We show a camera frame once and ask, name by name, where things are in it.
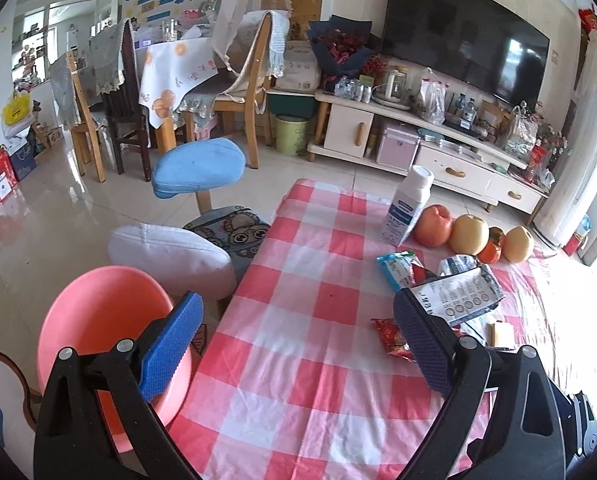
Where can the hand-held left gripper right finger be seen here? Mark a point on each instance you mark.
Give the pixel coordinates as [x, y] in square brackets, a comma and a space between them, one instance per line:
[423, 345]

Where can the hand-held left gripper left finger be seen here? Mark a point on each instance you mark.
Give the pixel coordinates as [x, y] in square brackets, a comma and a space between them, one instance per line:
[171, 345]

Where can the red snack wrapper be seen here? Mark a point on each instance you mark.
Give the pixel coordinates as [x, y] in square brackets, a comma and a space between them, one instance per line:
[391, 335]

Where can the white navy box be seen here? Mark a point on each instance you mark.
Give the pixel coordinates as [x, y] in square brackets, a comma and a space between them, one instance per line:
[458, 300]

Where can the small yellow paper box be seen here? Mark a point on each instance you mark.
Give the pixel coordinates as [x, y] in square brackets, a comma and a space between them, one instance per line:
[500, 335]

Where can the blue white snack wrapper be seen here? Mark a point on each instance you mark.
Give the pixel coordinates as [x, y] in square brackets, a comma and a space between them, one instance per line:
[396, 267]

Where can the pink plastic basin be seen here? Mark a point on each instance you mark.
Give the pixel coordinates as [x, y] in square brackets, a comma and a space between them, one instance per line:
[93, 310]

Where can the white cushioned stool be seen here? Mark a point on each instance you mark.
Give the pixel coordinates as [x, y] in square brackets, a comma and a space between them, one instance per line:
[168, 260]

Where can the orange persimmon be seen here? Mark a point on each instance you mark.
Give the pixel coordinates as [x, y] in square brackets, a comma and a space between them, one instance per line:
[490, 252]

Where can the red apple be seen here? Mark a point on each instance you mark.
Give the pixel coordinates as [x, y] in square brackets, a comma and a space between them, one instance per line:
[433, 227]

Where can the yellow apple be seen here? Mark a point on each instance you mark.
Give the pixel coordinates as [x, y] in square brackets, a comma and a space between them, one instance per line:
[469, 235]

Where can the red white checked tablecloth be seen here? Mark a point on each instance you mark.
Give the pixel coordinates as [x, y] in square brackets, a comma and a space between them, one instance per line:
[298, 360]

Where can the cartoon owl print stool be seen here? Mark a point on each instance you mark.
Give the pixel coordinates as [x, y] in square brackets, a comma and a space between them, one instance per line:
[238, 232]

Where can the white plastic bottle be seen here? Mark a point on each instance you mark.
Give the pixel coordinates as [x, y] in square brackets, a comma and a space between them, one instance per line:
[403, 210]

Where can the small yellow pear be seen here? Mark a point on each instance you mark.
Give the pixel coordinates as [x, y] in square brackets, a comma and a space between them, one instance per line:
[518, 245]

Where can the white brown-rimmed stool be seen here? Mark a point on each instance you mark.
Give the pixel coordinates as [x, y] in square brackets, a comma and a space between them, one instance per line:
[3, 385]

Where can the blue cushioned stool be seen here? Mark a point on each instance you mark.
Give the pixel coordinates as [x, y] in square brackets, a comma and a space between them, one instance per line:
[198, 165]

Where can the pink storage box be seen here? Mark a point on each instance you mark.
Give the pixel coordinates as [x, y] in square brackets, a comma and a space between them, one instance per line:
[397, 150]

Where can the light wooden chair grey cover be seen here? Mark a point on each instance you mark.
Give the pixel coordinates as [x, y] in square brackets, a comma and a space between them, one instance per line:
[86, 135]

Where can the clear gift bag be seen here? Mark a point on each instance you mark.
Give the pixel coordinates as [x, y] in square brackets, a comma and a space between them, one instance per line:
[520, 135]

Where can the white television cabinet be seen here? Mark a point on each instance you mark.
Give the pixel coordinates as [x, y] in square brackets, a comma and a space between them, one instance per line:
[348, 125]

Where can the blue paper bag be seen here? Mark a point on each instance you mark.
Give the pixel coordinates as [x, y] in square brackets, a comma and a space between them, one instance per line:
[23, 162]

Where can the dark wooden chair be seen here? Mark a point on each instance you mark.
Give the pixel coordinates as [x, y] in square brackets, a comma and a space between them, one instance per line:
[128, 110]

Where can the green waste bin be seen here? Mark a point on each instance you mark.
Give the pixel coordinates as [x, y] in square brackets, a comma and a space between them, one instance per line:
[292, 135]

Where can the clear plastic bag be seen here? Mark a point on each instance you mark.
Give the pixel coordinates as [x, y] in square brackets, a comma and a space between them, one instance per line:
[431, 100]

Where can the glass electric kettle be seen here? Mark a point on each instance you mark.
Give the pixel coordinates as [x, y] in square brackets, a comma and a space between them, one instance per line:
[396, 85]

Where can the white standing air conditioner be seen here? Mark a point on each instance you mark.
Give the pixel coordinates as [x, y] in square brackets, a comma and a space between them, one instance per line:
[583, 135]

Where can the pack of clear bottles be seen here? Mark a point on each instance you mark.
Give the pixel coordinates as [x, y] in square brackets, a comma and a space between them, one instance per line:
[353, 90]

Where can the dark green storage box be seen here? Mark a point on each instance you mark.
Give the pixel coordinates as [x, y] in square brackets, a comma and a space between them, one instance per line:
[293, 104]

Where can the light wooden chair lace cover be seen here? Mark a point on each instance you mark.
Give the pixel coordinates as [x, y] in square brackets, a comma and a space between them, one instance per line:
[256, 85]

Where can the dining table with orange-print cloth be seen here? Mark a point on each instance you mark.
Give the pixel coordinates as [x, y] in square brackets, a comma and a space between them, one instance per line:
[178, 70]

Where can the yellow shopping bag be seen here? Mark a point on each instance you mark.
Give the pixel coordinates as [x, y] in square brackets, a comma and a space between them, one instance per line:
[17, 110]

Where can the white sack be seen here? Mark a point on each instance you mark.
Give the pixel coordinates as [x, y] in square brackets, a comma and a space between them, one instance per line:
[301, 67]

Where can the dark wrapped flower bouquet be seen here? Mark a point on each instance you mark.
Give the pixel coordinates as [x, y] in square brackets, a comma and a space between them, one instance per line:
[341, 45]

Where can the black flat television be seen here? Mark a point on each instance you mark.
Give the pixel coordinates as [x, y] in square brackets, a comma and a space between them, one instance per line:
[458, 35]

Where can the white tote bag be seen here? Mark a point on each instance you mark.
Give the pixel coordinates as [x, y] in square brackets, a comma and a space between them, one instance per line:
[228, 15]

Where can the red hanging decoration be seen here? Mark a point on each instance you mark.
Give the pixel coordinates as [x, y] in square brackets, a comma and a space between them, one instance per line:
[590, 20]

